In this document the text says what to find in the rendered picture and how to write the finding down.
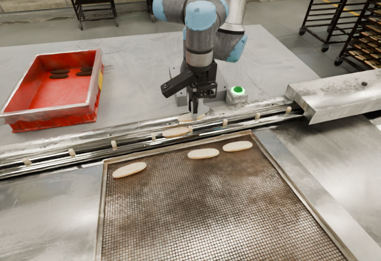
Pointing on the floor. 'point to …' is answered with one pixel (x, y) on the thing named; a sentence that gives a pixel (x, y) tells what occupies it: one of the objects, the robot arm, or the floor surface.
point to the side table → (155, 76)
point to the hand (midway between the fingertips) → (191, 114)
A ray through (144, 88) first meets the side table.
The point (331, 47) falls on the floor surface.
